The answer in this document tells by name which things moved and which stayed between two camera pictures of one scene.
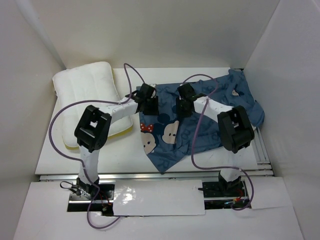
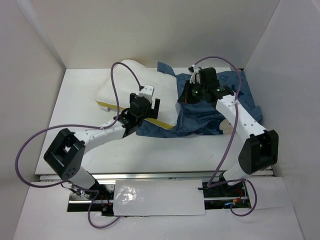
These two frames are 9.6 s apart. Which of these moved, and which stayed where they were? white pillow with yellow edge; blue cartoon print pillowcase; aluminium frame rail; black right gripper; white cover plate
Moved: black right gripper; white pillow with yellow edge; blue cartoon print pillowcase
Stayed: aluminium frame rail; white cover plate
